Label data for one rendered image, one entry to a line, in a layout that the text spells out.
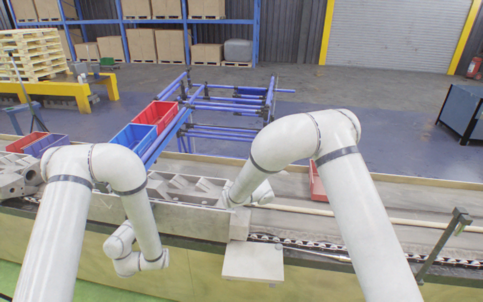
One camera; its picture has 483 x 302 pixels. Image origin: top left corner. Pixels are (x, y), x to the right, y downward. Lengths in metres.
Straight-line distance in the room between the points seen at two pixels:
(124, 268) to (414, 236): 1.60
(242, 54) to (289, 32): 2.37
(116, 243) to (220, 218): 0.49
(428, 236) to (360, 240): 1.28
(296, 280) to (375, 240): 1.01
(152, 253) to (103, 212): 0.59
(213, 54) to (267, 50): 2.45
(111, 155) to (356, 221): 0.67
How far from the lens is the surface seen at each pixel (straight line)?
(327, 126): 0.65
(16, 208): 2.18
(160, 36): 10.98
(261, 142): 0.62
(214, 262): 1.57
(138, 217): 0.96
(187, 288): 1.90
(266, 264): 1.34
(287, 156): 0.61
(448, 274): 1.71
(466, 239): 2.03
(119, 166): 0.79
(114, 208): 1.57
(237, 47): 10.02
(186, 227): 1.41
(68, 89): 6.11
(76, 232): 0.76
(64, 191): 0.78
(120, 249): 1.17
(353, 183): 0.63
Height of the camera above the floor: 1.89
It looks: 30 degrees down
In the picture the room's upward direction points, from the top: 1 degrees clockwise
